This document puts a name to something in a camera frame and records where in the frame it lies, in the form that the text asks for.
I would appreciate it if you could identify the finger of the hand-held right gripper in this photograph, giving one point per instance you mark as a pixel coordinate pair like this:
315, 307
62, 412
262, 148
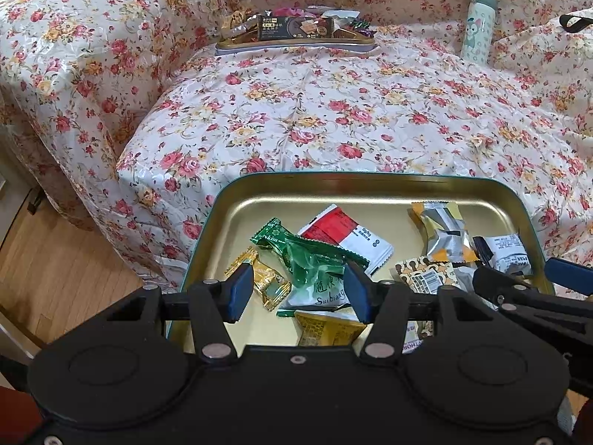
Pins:
567, 273
519, 296

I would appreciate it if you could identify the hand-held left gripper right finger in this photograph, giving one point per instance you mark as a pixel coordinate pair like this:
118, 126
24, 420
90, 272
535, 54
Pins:
356, 292

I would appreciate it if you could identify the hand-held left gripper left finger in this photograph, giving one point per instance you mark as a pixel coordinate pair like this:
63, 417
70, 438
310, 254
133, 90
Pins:
243, 294

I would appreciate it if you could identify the gold candy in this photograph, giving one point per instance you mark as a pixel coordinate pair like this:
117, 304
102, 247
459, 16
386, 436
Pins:
268, 282

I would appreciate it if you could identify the translucent green white snack packet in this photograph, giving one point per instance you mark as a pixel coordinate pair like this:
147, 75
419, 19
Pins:
315, 282

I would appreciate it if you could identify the white blue snack packet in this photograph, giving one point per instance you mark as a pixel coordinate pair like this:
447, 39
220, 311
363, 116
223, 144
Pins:
507, 250

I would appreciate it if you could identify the yellow green snack packet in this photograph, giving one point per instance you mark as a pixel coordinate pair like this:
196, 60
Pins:
324, 329

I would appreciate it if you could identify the white red snack packet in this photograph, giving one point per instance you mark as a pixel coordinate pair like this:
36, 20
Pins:
343, 231

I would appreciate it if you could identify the bright green snack packet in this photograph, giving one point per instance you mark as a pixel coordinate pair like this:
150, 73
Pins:
273, 237

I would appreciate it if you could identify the brown patterned snack packet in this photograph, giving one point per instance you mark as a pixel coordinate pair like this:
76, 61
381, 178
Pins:
424, 276

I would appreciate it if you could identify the small white snack packet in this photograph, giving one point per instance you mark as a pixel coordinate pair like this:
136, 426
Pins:
419, 336

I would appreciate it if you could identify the teal rimmed gold tin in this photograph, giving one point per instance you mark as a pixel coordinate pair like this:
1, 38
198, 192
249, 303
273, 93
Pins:
278, 208

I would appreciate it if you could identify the silver yellow snack packet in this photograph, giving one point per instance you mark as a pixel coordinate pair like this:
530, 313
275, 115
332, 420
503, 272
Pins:
444, 231

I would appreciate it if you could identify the pile of assorted snacks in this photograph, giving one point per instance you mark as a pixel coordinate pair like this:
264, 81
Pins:
241, 23

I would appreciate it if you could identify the floral printed blanket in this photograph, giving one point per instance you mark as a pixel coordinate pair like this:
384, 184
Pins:
324, 116

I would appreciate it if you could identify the small black object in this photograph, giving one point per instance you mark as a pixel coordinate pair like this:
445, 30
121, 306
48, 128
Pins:
34, 201

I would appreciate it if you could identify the shallow gold tin tray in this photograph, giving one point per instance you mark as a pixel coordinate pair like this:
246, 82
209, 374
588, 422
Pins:
296, 47

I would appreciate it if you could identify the dark red clothing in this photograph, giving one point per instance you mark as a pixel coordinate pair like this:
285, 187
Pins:
14, 419

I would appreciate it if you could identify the pale green water bottle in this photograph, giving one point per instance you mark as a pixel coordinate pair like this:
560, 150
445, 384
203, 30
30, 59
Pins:
478, 28

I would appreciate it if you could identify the dark rectangular snack box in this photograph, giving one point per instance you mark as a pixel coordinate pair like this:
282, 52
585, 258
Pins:
296, 28

